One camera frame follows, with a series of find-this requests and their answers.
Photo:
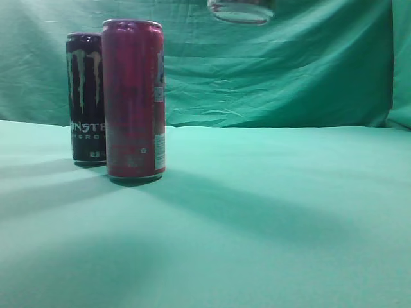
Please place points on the black Monster energy can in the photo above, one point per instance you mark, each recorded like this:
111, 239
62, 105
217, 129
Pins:
86, 100

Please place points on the pink drink can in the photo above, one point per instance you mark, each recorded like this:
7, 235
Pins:
134, 93

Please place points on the green drink can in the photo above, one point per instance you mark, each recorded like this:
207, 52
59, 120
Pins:
249, 12

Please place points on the green table cloth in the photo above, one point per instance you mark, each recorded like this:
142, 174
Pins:
242, 217

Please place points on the green cloth backdrop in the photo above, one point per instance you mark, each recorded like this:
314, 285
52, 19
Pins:
316, 64

